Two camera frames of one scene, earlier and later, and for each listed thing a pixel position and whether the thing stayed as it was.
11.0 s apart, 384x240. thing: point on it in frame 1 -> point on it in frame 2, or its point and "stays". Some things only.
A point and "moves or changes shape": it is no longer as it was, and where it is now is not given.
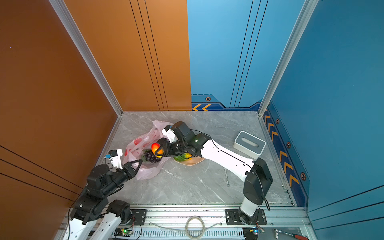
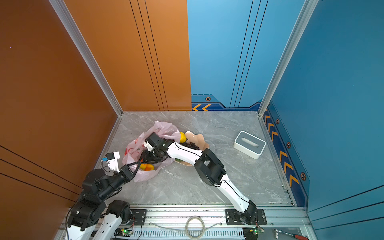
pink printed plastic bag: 135,147 stays
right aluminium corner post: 307,9 stays
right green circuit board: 259,231 stays
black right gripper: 168,152 -> 146,158
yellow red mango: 154,147 moves or changes shape
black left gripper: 129,170 stays
